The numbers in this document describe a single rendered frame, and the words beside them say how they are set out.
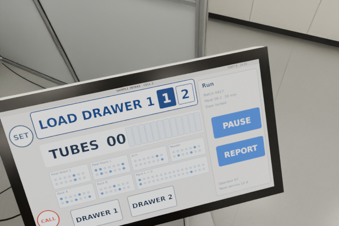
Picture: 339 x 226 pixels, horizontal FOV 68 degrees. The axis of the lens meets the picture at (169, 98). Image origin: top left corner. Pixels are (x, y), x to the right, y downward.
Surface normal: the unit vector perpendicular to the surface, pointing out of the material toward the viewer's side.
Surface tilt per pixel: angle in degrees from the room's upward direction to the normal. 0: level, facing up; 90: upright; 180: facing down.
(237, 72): 50
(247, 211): 0
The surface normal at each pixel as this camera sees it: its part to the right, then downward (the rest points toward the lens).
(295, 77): -0.07, -0.63
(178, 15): -0.47, 0.71
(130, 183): 0.12, 0.17
